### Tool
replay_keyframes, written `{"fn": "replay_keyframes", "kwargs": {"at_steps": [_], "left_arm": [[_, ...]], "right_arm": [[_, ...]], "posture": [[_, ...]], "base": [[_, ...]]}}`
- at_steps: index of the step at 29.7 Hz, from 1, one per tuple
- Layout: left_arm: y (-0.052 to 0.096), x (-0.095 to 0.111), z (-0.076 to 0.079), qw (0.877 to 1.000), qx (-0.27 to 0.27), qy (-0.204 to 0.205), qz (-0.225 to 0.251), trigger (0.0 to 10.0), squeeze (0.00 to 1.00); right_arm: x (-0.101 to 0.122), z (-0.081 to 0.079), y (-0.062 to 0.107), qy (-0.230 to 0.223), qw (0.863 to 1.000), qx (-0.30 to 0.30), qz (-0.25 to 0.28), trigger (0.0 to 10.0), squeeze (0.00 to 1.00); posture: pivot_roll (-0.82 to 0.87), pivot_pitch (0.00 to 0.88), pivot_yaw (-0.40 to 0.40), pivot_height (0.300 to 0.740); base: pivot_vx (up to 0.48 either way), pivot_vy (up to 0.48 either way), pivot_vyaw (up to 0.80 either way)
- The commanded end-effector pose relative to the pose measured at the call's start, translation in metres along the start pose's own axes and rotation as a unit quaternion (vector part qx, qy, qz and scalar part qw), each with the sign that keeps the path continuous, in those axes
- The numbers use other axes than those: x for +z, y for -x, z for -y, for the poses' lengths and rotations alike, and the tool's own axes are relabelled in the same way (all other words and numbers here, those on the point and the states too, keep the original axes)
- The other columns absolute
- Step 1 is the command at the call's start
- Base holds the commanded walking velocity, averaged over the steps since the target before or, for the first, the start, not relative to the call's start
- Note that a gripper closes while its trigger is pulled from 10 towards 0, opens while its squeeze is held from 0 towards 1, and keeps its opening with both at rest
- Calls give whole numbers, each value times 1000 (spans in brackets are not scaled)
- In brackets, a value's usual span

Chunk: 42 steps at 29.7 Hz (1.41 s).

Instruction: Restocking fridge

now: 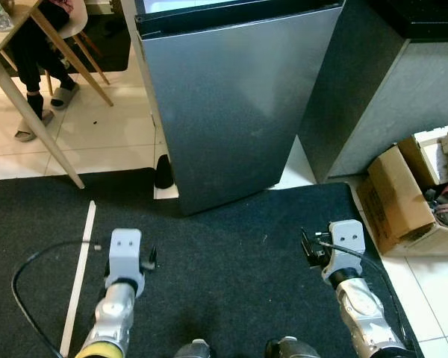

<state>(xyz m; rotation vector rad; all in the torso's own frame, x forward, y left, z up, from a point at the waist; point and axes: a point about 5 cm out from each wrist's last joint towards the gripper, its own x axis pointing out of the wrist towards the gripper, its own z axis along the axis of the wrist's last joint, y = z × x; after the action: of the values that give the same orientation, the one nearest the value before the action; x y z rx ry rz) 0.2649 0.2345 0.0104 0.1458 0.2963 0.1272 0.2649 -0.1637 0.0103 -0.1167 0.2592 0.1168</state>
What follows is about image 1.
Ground black fridge foot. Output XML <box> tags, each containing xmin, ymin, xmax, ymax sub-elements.
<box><xmin>155</xmin><ymin>154</ymin><xmax>176</xmax><ymax>189</ymax></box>

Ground grey right robot leg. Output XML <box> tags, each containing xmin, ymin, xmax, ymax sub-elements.
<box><xmin>265</xmin><ymin>336</ymin><xmax>322</xmax><ymax>358</ymax></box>

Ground grey slipper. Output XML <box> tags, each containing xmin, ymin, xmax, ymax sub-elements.
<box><xmin>51</xmin><ymin>84</ymin><xmax>81</xmax><ymax>111</ymax></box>
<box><xmin>15</xmin><ymin>110</ymin><xmax>55</xmax><ymax>142</ymax></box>

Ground grey left robot leg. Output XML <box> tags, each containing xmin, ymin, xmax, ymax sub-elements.
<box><xmin>172</xmin><ymin>339</ymin><xmax>214</xmax><ymax>358</ymax></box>

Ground dark grey floor mat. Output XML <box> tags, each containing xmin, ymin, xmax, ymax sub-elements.
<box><xmin>0</xmin><ymin>168</ymin><xmax>423</xmax><ymax>358</ymax></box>

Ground light wooden table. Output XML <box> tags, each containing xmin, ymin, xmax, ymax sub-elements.
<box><xmin>0</xmin><ymin>0</ymin><xmax>114</xmax><ymax>189</ymax></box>

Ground silver fridge door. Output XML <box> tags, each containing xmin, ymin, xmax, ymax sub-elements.
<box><xmin>138</xmin><ymin>6</ymin><xmax>344</xmax><ymax>217</ymax></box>

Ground grey robot leg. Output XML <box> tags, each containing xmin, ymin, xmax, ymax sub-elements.
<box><xmin>265</xmin><ymin>336</ymin><xmax>322</xmax><ymax>358</ymax></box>
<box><xmin>172</xmin><ymin>339</ymin><xmax>214</xmax><ymax>358</ymax></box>

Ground white flat stick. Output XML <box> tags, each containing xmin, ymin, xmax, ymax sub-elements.
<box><xmin>60</xmin><ymin>200</ymin><xmax>96</xmax><ymax>357</ymax></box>

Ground grey cabinet with black top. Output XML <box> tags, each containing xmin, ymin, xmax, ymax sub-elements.
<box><xmin>297</xmin><ymin>0</ymin><xmax>448</xmax><ymax>183</ymax></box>

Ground seated person in dark clothes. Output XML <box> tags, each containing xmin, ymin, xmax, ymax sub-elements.
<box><xmin>7</xmin><ymin>0</ymin><xmax>81</xmax><ymax>142</ymax></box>

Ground open cardboard tray with clutter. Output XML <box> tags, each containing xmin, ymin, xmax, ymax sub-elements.
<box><xmin>414</xmin><ymin>127</ymin><xmax>448</xmax><ymax>191</ymax></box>

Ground large brown cardboard box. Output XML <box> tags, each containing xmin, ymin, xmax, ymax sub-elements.
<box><xmin>356</xmin><ymin>134</ymin><xmax>448</xmax><ymax>258</ymax></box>

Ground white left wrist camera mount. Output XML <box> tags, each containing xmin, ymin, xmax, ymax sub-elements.
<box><xmin>107</xmin><ymin>229</ymin><xmax>144</xmax><ymax>278</ymax></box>

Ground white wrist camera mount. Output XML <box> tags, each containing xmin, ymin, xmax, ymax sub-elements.
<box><xmin>325</xmin><ymin>221</ymin><xmax>365</xmax><ymax>271</ymax></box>
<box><xmin>107</xmin><ymin>229</ymin><xmax>144</xmax><ymax>278</ymax></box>

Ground silver fridge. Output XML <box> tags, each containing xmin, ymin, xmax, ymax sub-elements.
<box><xmin>123</xmin><ymin>0</ymin><xmax>346</xmax><ymax>217</ymax></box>

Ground white chair wooden legs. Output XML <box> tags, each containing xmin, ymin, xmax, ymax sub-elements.
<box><xmin>56</xmin><ymin>0</ymin><xmax>111</xmax><ymax>84</ymax></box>

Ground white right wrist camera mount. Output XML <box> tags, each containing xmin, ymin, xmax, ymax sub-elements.
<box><xmin>325</xmin><ymin>221</ymin><xmax>365</xmax><ymax>271</ymax></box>

